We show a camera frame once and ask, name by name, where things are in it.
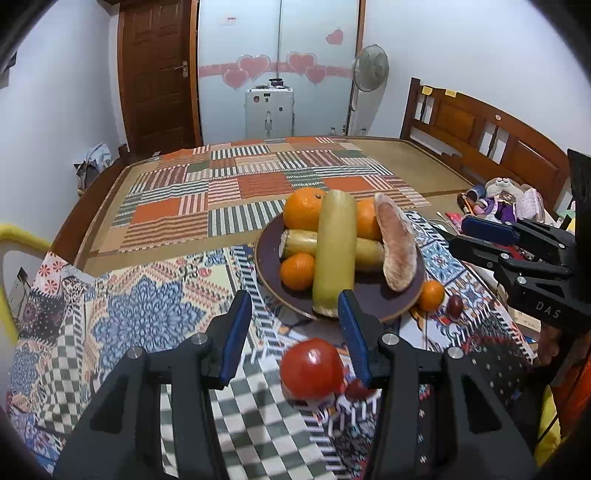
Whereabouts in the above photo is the dark red jujube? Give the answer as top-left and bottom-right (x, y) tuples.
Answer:
(345, 378), (377, 401)

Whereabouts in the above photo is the white appliance box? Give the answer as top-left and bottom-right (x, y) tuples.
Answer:
(245, 87), (295, 139)

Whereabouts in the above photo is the striped patchwork blanket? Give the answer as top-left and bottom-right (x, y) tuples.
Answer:
(111, 136), (432, 254)

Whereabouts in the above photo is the purple plate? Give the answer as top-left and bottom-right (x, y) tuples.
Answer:
(254, 203), (426, 324)

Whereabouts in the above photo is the long green-yellow gourd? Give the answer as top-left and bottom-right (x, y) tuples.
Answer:
(311, 190), (358, 319)

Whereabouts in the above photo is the plush doll purple dress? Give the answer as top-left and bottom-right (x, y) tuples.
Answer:
(480, 178), (520, 220)

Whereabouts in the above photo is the standing fan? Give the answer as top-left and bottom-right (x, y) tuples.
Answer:
(346, 44), (389, 137)

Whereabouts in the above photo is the pink plastic bag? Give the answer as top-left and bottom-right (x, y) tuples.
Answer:
(519, 188), (546, 217)

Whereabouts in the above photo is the yellow corn cob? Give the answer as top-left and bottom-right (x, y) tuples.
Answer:
(279, 228), (386, 272)

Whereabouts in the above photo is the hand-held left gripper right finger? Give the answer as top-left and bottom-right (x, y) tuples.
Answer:
(337, 289), (539, 480)

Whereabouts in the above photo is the wooden bed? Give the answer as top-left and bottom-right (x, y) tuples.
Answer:
(51, 78), (573, 278)

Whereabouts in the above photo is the large orange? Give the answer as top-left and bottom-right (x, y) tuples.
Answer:
(355, 198), (383, 242)
(283, 187), (328, 232)

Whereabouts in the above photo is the red tomato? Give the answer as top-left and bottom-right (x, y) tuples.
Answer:
(280, 338), (345, 401)

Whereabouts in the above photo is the bread loaf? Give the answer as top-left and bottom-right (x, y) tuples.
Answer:
(373, 193), (419, 292)

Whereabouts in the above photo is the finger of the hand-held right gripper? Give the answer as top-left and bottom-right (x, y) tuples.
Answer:
(447, 234), (571, 289)
(461, 216), (575, 261)

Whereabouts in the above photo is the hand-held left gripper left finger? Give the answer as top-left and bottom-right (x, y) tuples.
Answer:
(54, 290), (254, 480)

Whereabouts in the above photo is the small orange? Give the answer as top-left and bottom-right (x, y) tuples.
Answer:
(280, 252), (317, 291)
(418, 280), (445, 312)

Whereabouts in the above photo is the pile of clothes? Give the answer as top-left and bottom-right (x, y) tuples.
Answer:
(74, 143), (114, 195)

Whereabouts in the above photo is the brown wooden door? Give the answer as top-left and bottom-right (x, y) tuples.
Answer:
(117, 0), (202, 155)

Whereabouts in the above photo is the yellow curved tube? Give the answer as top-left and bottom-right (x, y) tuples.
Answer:
(0, 224), (49, 333)

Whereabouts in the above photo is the patterned printed cloth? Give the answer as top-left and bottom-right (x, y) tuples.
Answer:
(9, 217), (541, 480)

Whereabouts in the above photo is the person's right hand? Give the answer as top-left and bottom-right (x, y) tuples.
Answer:
(536, 325), (560, 367)

